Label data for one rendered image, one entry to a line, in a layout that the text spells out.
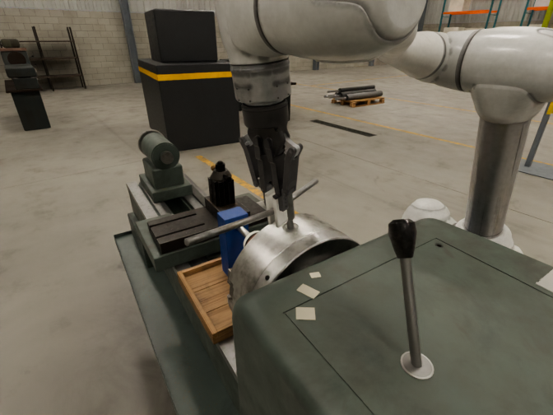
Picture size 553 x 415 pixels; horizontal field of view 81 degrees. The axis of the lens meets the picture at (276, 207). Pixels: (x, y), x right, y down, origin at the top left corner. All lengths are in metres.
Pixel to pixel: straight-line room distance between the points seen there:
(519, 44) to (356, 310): 0.61
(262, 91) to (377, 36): 0.20
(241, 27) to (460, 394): 0.49
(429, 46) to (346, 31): 0.49
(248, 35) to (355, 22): 0.17
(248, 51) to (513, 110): 0.59
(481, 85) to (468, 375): 0.60
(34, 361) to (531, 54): 2.45
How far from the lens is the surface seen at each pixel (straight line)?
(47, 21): 14.44
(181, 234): 1.20
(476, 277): 0.61
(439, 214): 1.22
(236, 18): 0.47
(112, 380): 2.10
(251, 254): 0.67
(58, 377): 2.25
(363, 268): 0.55
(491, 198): 1.03
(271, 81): 0.50
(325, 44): 0.37
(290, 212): 0.65
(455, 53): 0.88
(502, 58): 0.84
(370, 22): 0.35
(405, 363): 0.44
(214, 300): 1.03
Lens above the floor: 1.59
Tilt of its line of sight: 28 degrees down
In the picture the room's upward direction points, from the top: straight up
